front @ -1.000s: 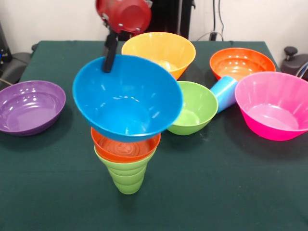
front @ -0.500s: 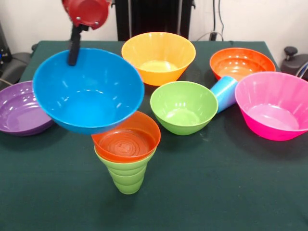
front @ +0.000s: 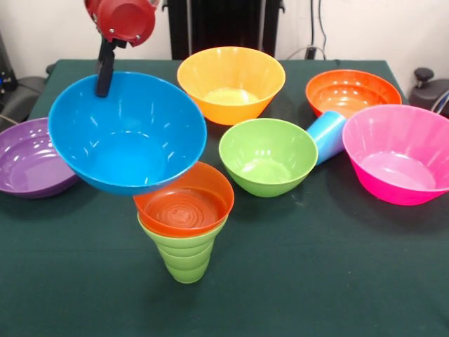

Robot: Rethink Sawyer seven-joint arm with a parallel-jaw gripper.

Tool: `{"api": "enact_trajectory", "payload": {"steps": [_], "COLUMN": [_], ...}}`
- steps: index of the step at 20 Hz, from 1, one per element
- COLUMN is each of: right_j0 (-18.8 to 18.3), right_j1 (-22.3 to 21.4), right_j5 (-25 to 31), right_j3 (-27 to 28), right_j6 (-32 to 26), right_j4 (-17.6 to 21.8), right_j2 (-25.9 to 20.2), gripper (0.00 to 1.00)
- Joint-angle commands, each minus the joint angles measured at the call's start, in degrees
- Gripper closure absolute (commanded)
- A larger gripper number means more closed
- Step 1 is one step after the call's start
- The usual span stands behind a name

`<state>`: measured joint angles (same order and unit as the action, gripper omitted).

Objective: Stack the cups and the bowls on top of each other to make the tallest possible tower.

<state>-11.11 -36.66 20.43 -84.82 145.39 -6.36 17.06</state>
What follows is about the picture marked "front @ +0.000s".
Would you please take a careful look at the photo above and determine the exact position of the large yellow-orange bowl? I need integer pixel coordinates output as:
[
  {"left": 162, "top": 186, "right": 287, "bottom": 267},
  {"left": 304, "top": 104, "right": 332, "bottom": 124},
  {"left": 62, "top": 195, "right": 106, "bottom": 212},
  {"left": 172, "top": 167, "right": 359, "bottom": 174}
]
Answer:
[{"left": 176, "top": 46, "right": 286, "bottom": 126}]

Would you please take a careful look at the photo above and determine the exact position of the wide purple bowl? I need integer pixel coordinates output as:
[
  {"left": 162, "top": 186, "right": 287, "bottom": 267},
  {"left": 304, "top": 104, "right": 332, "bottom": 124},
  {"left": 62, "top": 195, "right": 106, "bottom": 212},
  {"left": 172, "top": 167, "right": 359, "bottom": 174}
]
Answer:
[{"left": 0, "top": 117, "right": 81, "bottom": 199}]

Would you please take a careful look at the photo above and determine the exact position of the grey chair with black knob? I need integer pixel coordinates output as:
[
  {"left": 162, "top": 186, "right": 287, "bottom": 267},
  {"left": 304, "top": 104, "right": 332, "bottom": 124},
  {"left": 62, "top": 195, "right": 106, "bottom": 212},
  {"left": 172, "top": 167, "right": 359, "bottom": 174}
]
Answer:
[{"left": 408, "top": 67, "right": 449, "bottom": 117}]

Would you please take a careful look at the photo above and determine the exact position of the stack of green cups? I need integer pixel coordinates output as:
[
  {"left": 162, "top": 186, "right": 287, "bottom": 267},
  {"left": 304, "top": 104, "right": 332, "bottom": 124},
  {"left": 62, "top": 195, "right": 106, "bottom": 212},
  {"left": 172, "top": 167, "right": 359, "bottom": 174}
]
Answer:
[{"left": 162, "top": 245, "right": 213, "bottom": 284}]

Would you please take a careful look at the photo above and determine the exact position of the black equipment box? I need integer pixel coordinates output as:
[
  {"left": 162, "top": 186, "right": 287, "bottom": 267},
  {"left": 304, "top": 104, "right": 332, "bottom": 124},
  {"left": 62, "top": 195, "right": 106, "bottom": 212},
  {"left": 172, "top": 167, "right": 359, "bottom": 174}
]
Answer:
[{"left": 0, "top": 31, "right": 18, "bottom": 98}]

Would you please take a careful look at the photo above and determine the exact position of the large green bowl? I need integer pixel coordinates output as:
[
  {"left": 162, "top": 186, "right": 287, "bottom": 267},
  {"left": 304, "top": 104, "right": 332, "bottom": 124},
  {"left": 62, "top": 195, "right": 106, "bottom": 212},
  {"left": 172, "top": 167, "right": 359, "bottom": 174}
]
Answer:
[{"left": 218, "top": 118, "right": 319, "bottom": 198}]

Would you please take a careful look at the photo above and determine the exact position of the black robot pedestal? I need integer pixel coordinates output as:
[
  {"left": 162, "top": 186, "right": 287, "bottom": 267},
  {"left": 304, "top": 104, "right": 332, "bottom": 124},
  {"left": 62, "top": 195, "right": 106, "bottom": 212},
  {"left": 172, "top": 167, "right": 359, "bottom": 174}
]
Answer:
[{"left": 161, "top": 0, "right": 286, "bottom": 60}]

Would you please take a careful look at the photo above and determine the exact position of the small orange bowl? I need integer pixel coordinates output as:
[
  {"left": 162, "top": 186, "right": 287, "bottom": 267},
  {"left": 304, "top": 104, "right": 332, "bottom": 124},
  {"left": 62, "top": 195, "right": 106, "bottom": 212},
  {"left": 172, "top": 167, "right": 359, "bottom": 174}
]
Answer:
[{"left": 133, "top": 161, "right": 236, "bottom": 238}]

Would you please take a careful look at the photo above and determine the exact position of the blue cup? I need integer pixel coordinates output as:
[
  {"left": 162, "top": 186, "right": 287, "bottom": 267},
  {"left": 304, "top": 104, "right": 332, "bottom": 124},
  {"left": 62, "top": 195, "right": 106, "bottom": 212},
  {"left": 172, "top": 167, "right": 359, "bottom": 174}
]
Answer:
[{"left": 306, "top": 110, "right": 348, "bottom": 166}]

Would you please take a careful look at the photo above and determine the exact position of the wide red-orange bowl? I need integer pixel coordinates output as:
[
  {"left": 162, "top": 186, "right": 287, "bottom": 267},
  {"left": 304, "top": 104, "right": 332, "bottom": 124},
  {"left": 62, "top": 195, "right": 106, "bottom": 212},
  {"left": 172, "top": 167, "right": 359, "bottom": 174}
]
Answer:
[{"left": 304, "top": 69, "right": 403, "bottom": 120}]

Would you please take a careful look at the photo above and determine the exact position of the black wall cable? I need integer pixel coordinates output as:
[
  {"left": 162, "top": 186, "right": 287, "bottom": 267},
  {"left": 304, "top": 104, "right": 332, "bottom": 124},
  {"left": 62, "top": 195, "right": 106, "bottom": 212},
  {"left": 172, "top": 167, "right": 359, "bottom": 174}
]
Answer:
[{"left": 310, "top": 0, "right": 329, "bottom": 60}]

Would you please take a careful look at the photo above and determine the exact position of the white cable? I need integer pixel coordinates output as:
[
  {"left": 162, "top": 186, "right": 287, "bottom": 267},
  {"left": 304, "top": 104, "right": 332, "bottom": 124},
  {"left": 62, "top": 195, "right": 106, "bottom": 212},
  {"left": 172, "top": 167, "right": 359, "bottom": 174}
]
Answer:
[{"left": 286, "top": 45, "right": 310, "bottom": 60}]

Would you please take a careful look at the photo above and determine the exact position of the dark green tablecloth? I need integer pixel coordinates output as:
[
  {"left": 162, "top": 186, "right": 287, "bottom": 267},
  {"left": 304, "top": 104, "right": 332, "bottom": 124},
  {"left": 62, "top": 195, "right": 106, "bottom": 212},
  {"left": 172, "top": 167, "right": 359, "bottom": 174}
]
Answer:
[{"left": 0, "top": 58, "right": 449, "bottom": 337}]

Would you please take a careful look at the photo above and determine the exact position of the small green bowl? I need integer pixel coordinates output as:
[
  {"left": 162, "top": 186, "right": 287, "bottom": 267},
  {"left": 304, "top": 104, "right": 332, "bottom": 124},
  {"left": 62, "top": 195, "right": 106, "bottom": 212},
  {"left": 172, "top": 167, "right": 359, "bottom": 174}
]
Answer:
[{"left": 136, "top": 211, "right": 229, "bottom": 260}]

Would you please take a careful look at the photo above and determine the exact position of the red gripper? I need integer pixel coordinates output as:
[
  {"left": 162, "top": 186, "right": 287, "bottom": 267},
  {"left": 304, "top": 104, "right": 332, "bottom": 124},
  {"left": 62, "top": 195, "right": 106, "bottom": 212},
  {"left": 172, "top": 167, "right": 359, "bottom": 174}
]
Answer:
[{"left": 83, "top": 0, "right": 156, "bottom": 98}]

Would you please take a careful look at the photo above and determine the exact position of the large pink bowl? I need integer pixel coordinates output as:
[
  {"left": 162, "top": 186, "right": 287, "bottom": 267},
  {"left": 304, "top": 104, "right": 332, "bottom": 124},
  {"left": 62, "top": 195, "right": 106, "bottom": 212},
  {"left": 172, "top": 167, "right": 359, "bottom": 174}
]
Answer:
[{"left": 342, "top": 104, "right": 449, "bottom": 207}]

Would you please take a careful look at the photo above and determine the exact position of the blue bowl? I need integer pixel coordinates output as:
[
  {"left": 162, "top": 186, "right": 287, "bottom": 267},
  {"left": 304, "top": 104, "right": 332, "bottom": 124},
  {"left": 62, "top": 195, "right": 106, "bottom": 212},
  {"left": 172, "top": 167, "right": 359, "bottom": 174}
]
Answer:
[{"left": 47, "top": 71, "right": 208, "bottom": 197}]

